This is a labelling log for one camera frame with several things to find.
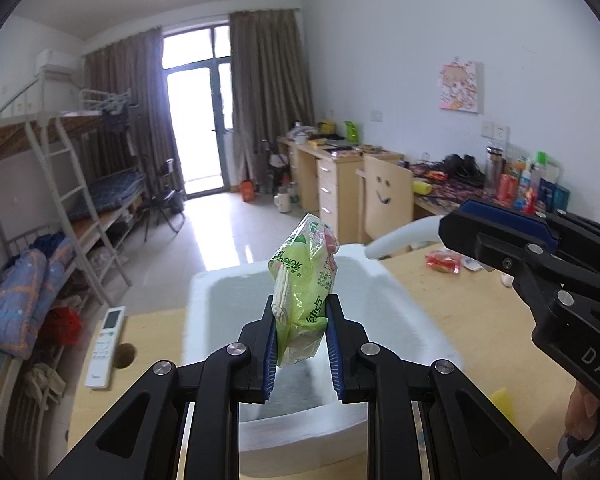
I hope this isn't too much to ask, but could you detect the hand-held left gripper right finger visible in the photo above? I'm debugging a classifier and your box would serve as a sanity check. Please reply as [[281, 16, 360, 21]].
[[325, 296, 558, 480]]

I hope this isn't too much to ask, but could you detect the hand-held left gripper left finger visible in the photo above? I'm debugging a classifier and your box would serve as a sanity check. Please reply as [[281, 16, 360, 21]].
[[47, 295, 280, 480]]

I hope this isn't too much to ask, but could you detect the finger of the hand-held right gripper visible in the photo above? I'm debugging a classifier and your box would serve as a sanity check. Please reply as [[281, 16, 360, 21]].
[[459, 199, 600, 262], [439, 212, 581, 311]]

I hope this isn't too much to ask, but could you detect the white foam box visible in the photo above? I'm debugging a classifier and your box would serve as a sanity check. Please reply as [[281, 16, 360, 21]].
[[182, 242, 466, 480]]

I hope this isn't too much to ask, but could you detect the green tissue packet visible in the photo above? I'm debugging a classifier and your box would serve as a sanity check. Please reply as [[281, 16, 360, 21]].
[[267, 213, 341, 367]]

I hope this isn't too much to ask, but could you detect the yellow mesh sponge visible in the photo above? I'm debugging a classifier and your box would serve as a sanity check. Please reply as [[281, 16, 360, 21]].
[[489, 385, 517, 423]]

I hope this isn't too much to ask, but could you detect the person's right hand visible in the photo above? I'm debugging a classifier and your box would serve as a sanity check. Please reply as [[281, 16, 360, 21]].
[[564, 382, 600, 440]]

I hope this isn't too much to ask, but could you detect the group of toiletry bottles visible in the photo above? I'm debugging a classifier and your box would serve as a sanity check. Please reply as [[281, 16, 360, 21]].
[[484, 142, 571, 213]]

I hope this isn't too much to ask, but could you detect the red snack packet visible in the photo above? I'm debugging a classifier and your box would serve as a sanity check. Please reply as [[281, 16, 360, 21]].
[[426, 251, 463, 275]]

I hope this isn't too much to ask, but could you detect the desk with patterned cloth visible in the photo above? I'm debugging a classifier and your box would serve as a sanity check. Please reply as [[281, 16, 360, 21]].
[[407, 160, 536, 217]]

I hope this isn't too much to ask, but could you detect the wooden chair with smiley face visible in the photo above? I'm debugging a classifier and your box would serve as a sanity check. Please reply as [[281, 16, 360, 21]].
[[362, 154, 415, 246]]

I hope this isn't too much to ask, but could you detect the white remote control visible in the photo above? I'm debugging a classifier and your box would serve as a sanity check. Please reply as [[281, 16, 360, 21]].
[[84, 306, 127, 390]]

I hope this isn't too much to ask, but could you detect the wooden desk with drawers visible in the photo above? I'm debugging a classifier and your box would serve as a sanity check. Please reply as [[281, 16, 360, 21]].
[[278, 135, 406, 243]]

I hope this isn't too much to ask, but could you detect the black folding chair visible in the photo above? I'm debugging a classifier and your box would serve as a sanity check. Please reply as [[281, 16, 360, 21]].
[[142, 159, 187, 233]]

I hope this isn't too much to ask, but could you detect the red bag under bed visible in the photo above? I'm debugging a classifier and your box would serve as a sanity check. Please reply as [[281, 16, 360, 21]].
[[42, 307, 83, 346]]

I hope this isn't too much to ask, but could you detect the blue checked mattress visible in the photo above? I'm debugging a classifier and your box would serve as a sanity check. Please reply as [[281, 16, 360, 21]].
[[65, 167, 146, 221]]

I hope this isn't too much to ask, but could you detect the brown curtain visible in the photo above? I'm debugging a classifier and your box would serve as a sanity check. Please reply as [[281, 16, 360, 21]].
[[229, 8, 316, 196], [84, 27, 173, 201]]

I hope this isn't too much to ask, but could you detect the glass balcony door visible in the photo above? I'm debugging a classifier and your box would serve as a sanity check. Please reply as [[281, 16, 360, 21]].
[[161, 22, 233, 198]]

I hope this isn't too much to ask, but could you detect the blue plaid quilt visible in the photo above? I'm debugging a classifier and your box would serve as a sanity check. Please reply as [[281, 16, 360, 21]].
[[0, 247, 76, 361]]

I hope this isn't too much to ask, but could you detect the white metal bunk bed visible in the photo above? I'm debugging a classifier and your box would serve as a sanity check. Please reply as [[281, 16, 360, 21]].
[[77, 87, 151, 241], [0, 85, 133, 411]]

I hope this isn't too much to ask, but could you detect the white air conditioner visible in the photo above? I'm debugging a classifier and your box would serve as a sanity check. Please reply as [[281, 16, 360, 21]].
[[36, 49, 83, 78]]

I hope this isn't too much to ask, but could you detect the white wall socket pair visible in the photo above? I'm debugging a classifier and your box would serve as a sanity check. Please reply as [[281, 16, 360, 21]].
[[481, 121, 510, 141]]

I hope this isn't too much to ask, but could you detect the pink cartoon wall picture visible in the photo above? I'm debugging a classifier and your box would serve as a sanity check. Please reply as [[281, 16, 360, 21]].
[[439, 60, 483, 113]]

